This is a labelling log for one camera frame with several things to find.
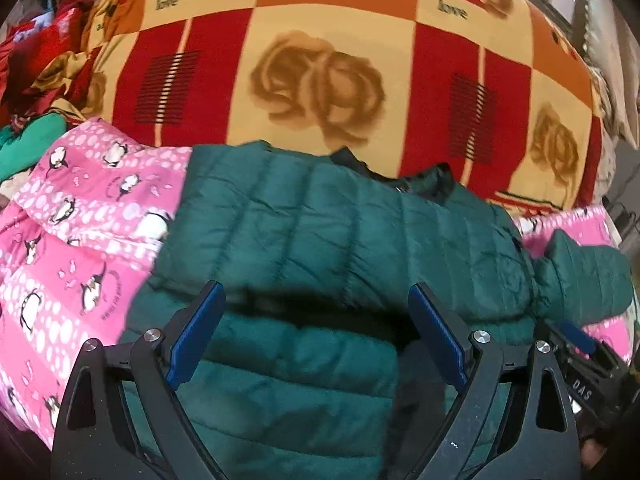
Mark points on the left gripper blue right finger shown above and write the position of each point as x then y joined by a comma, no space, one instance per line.
511,418

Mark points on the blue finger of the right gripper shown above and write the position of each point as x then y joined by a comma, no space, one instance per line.
575,336

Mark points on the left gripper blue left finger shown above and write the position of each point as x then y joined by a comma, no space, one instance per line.
121,418

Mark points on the dark green puffer jacket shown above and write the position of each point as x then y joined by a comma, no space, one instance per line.
315,370

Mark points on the person right hand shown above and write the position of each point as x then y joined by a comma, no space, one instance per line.
590,453

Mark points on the pink penguin blanket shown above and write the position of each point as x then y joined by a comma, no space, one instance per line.
78,241

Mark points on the red orange rose blanket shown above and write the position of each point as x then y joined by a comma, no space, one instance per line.
491,87

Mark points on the light green garment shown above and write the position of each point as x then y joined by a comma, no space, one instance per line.
19,151

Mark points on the red crumpled cloth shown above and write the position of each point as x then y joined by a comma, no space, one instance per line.
28,51

